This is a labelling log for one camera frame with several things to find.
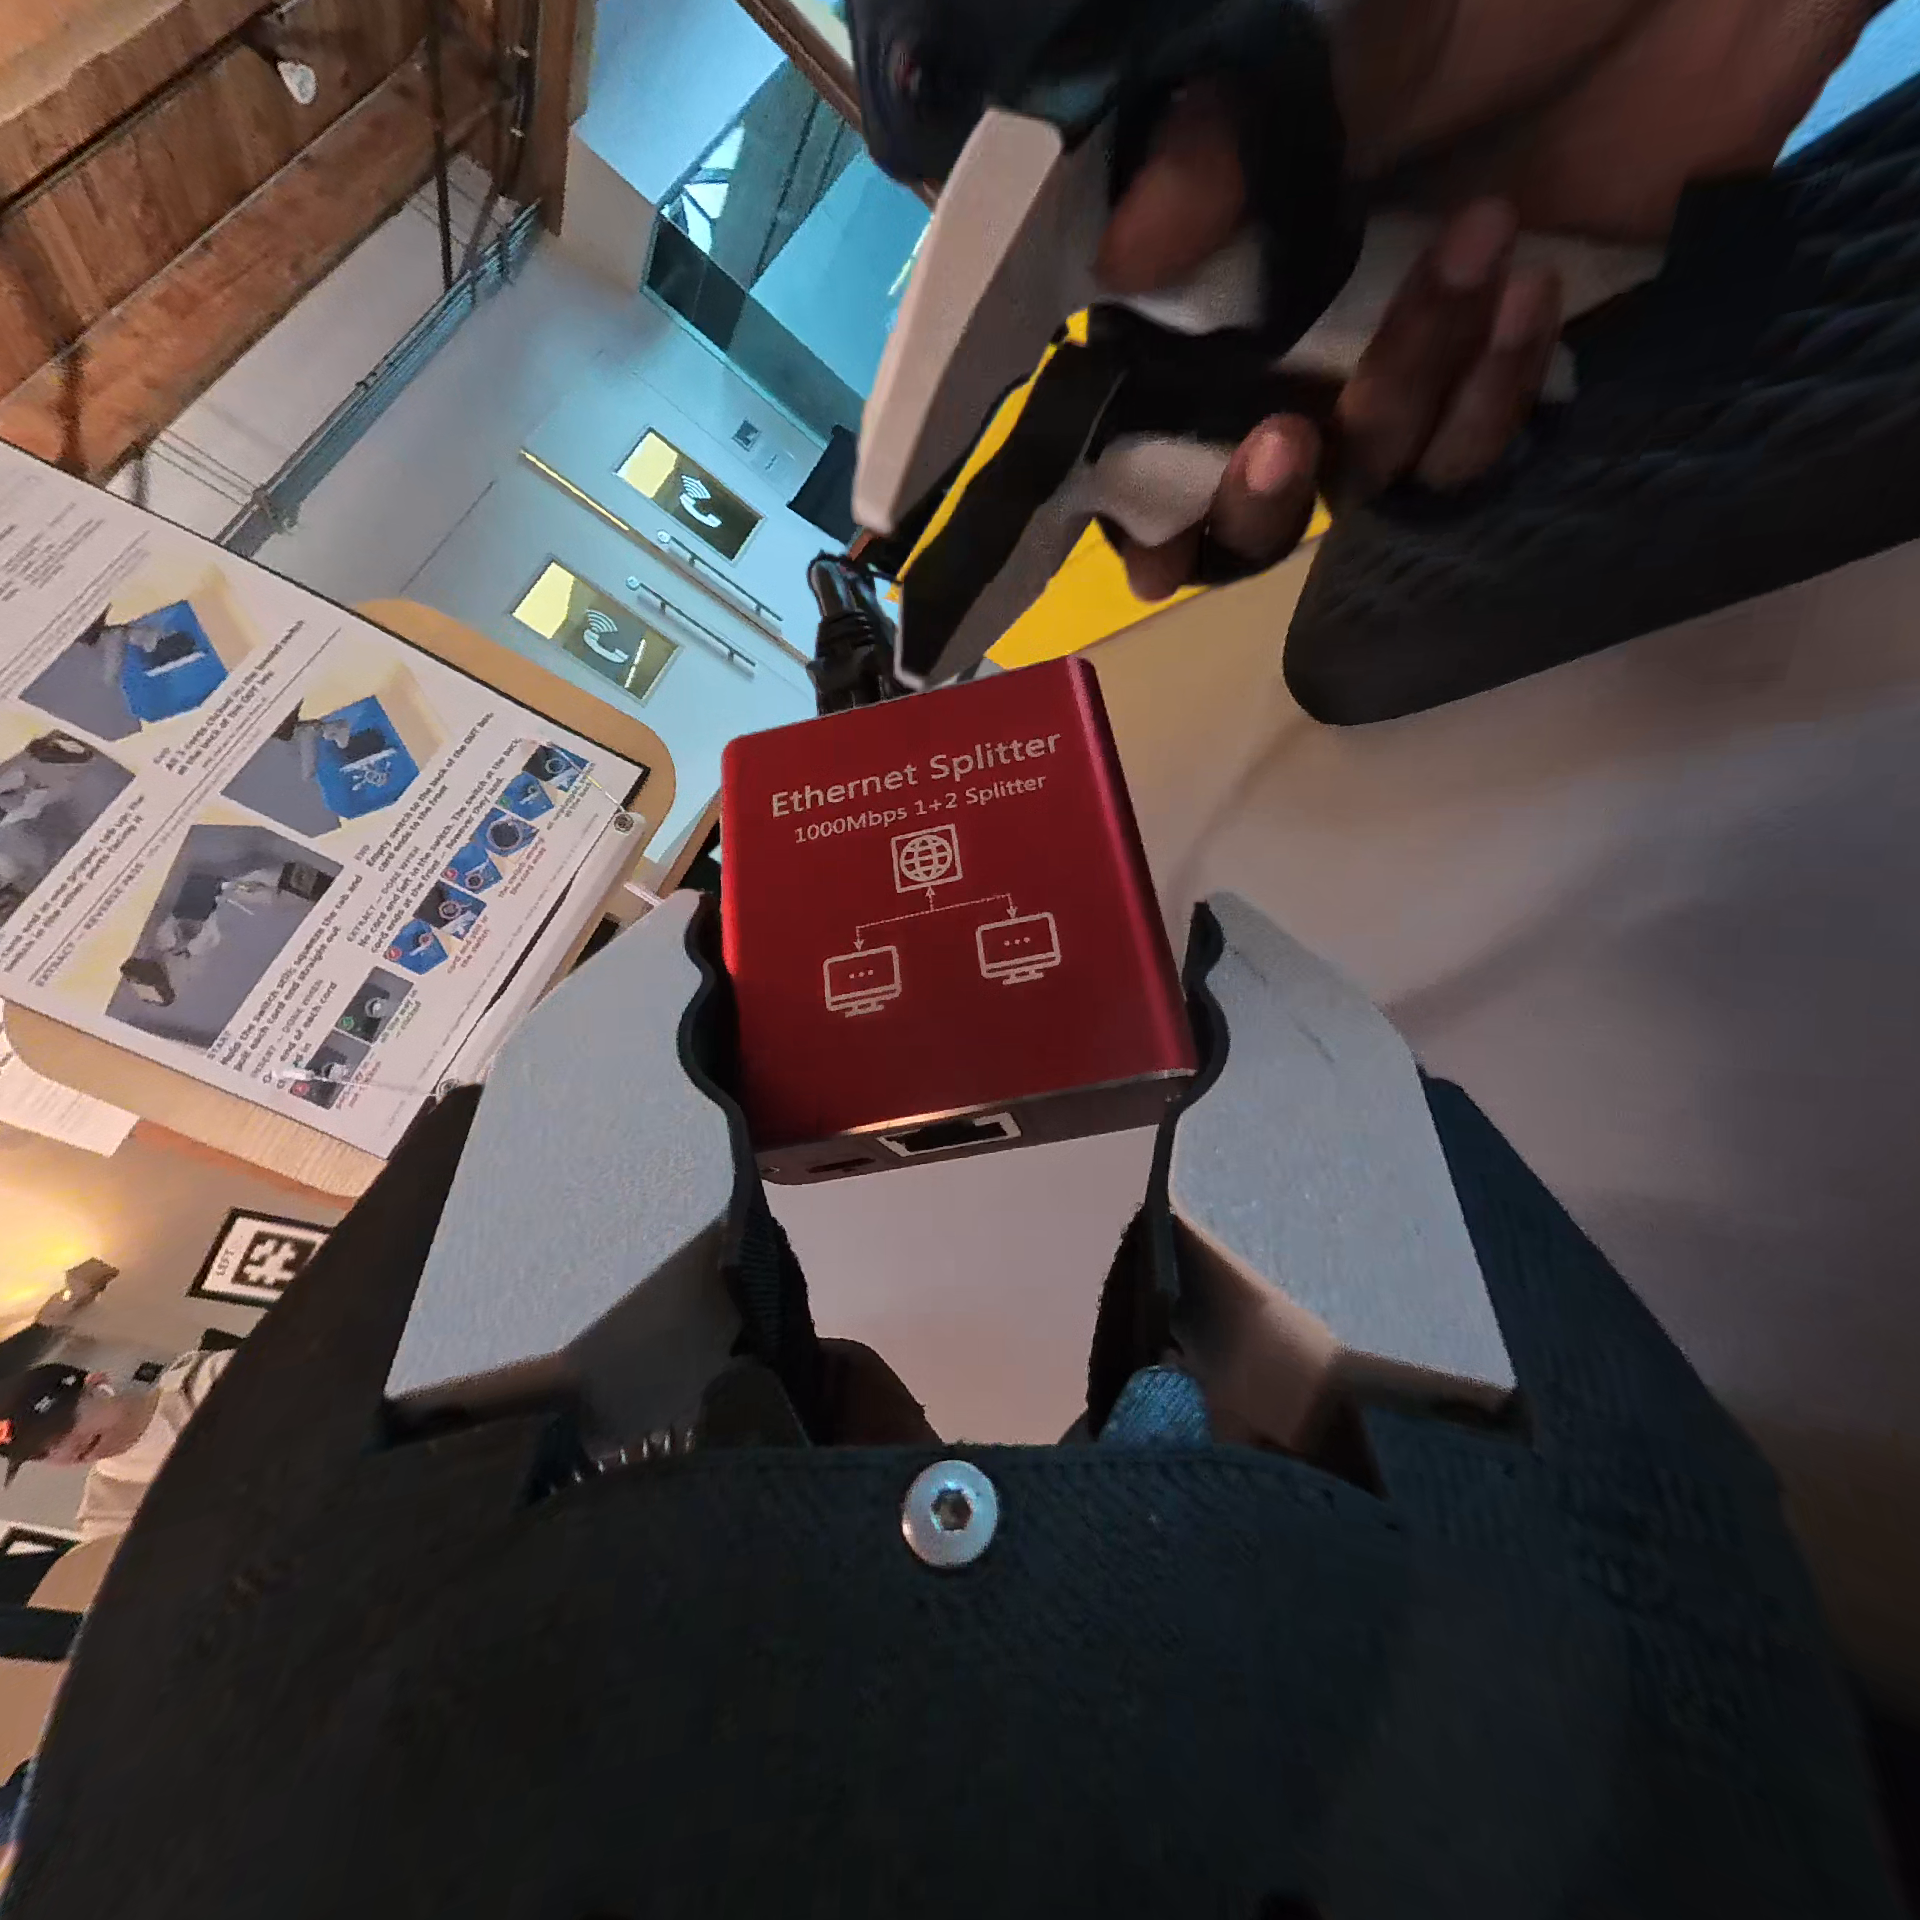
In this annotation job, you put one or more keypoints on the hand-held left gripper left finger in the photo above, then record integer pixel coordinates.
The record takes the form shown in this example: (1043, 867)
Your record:
(586, 1170)

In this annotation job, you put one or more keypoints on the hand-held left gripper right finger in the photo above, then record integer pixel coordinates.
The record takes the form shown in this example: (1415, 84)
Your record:
(1335, 1200)

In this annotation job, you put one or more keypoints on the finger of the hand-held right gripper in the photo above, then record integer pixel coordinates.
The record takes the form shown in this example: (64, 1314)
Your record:
(990, 555)
(975, 300)

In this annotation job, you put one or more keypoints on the yellow plastic bin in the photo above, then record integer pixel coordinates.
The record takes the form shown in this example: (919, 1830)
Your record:
(1096, 630)

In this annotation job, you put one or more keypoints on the red ethernet splitter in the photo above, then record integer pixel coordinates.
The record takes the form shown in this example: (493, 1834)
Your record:
(946, 902)

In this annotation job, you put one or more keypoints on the person's right forearm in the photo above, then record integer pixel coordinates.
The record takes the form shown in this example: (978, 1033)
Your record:
(1770, 75)

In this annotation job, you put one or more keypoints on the grey desk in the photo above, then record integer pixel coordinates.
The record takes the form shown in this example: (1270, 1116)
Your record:
(1576, 902)

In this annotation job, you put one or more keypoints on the person's left hand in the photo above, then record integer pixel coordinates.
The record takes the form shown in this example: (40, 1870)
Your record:
(879, 1395)

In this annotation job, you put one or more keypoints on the lit phone icon sign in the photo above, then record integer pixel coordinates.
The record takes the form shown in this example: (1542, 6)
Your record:
(600, 630)
(691, 495)

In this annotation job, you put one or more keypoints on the black white marker sign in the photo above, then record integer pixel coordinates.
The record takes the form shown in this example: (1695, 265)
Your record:
(264, 1258)

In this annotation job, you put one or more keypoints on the white paper notice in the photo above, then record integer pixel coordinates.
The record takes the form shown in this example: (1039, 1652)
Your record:
(61, 1103)

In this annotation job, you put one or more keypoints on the tan printed poster board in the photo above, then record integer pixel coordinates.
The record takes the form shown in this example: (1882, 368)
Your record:
(226, 780)

